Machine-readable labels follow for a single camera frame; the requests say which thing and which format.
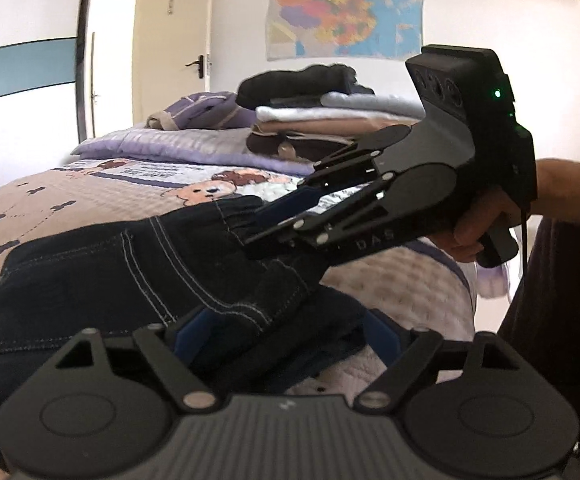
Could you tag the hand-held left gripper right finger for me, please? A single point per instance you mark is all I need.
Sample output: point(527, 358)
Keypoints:
point(382, 332)

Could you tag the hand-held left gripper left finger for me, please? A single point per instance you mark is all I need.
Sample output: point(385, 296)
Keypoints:
point(192, 335)

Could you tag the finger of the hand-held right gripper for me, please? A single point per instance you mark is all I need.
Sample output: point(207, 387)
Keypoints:
point(290, 207)
point(270, 238)

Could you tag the dark blue jeans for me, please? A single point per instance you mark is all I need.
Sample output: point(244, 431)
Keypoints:
point(119, 270)

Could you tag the person's right forearm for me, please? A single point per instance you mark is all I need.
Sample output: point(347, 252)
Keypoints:
point(575, 190)

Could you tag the person's right hand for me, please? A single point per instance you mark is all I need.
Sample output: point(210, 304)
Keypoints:
point(470, 230)

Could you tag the dark brown patterned folded garment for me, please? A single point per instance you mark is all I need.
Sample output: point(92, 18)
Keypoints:
point(270, 146)

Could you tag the white folded garment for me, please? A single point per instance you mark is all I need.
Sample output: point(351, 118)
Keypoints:
point(295, 112)

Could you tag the white purple cloth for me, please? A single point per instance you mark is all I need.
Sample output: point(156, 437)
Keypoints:
point(492, 282)

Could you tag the black folded garment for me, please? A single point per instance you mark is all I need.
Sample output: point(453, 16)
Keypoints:
point(295, 85)

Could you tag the grey folded garment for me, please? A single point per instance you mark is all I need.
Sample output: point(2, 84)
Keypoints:
point(370, 102)

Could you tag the purple quilt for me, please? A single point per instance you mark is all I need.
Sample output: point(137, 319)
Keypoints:
point(169, 145)

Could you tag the person's dark clothing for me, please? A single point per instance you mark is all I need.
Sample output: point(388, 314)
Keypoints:
point(555, 310)

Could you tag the white door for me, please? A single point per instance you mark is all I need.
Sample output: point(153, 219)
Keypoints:
point(169, 85)

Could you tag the beige printed bear blanket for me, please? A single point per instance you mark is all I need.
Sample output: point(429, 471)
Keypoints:
point(69, 195)

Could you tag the white teal sliding wardrobe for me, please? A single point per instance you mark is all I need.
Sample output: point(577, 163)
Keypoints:
point(19, 110)

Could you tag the colourful wall map poster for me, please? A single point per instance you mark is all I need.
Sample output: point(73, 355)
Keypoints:
point(345, 10)

